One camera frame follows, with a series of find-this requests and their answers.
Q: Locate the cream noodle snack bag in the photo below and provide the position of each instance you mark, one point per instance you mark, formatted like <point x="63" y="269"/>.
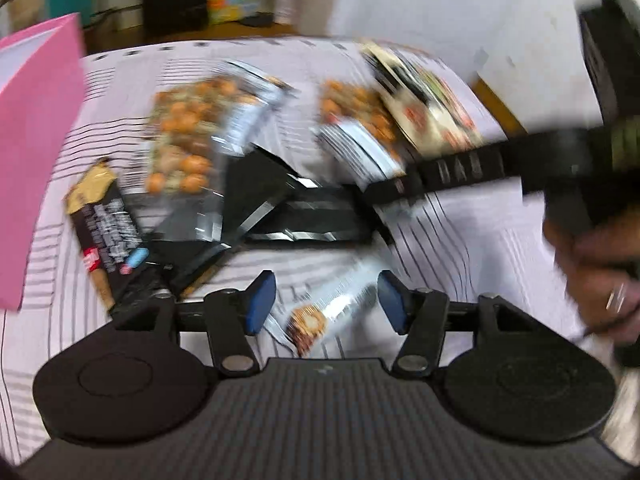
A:
<point x="423" y="106"/>

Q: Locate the striped white bedsheet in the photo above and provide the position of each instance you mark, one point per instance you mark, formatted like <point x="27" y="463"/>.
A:
<point x="484" y="239"/>

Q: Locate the pink storage box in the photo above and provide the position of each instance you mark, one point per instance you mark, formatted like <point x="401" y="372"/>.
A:
<point x="42" y="90"/>

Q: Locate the right hand with ring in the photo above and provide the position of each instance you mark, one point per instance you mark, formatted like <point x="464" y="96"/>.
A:
<point x="603" y="293"/>

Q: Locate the black gold cracker pack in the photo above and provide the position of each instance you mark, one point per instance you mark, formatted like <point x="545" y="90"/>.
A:
<point x="112" y="247"/>

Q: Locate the bag of colourful nuts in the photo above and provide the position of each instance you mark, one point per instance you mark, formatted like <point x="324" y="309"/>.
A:
<point x="194" y="127"/>
<point x="356" y="131"/>

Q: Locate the white door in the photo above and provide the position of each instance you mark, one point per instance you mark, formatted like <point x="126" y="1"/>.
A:
<point x="528" y="52"/>

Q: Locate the black glossy snack pack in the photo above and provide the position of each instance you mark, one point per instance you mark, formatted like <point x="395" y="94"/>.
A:
<point x="190" y="236"/>

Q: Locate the right bag of colourful nuts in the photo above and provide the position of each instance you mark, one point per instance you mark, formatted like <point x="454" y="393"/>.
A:
<point x="356" y="131"/>

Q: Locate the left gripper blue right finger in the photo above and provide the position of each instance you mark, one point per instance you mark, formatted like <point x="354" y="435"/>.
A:
<point x="420" y="317"/>

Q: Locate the small white snack bar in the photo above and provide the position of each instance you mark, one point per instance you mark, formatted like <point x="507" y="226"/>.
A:
<point x="324" y="313"/>

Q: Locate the left bag of colourful nuts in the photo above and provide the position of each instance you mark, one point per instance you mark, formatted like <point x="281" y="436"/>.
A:
<point x="194" y="127"/>

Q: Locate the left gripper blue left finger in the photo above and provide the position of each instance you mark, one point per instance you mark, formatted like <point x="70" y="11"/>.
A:
<point x="233" y="315"/>

